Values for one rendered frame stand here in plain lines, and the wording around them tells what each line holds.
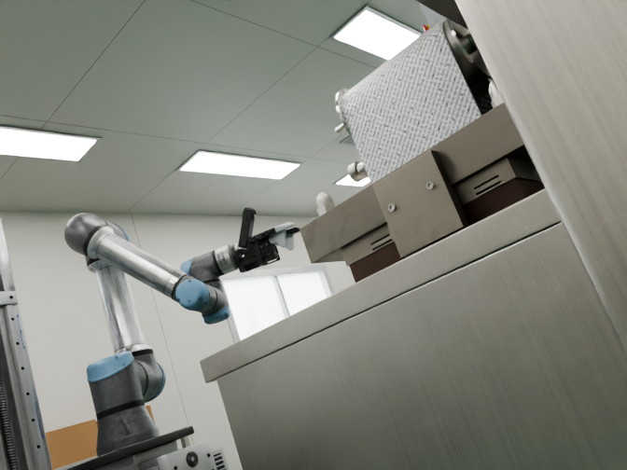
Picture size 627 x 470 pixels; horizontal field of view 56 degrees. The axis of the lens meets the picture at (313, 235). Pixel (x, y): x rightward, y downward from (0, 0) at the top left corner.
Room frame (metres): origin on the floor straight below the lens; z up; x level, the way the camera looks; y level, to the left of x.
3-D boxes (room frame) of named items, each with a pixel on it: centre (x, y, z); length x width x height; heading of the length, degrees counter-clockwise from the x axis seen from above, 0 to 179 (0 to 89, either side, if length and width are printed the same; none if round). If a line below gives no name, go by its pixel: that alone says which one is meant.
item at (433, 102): (0.96, -0.23, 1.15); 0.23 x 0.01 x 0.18; 52
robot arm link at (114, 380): (1.49, 0.60, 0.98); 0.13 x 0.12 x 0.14; 176
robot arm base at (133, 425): (1.48, 0.60, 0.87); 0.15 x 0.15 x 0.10
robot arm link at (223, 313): (1.58, 0.33, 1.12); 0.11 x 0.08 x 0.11; 176
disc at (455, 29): (0.93, -0.37, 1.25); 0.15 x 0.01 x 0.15; 142
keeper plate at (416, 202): (0.76, -0.14, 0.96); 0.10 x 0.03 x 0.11; 52
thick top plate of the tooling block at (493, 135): (0.84, -0.19, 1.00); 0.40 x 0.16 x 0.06; 52
